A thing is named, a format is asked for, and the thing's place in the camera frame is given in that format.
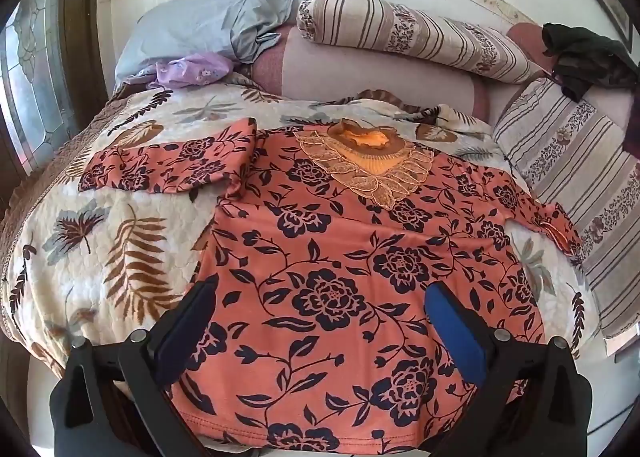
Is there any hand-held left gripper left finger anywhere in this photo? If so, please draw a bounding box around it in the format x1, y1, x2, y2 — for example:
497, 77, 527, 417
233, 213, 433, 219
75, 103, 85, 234
49, 274, 221, 457

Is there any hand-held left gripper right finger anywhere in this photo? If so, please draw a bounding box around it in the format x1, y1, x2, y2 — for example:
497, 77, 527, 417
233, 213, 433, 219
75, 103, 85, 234
424, 281, 593, 457

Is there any orange floral shirt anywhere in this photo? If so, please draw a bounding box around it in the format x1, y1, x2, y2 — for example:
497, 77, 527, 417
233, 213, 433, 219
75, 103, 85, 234
77, 117, 583, 457

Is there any leaf print blanket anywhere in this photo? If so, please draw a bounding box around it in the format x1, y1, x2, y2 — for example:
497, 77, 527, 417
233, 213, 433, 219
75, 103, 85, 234
0, 84, 616, 388

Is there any striped flat pillow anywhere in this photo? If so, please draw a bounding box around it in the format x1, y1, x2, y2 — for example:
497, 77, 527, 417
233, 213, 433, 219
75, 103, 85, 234
492, 77, 640, 344

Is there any pink beige cushion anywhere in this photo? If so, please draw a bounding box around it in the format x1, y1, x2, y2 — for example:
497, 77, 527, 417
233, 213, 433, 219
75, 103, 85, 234
250, 22, 640, 138

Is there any purple floral cloth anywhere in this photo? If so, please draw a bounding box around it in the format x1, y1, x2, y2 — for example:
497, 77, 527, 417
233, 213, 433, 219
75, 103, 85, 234
147, 52, 236, 90

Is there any dark cloth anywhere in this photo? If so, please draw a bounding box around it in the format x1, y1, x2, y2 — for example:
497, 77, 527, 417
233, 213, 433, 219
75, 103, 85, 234
542, 23, 638, 102

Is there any striped bolster pillow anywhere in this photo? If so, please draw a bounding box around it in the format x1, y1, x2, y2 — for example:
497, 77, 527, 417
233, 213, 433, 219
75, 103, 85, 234
296, 0, 543, 85

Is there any stained glass window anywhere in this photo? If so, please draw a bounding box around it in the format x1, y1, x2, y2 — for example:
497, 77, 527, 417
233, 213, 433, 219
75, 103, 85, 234
0, 0, 76, 172

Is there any grey blue pillow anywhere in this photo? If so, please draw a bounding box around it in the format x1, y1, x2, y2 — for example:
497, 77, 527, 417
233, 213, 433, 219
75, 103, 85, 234
114, 0, 297, 88

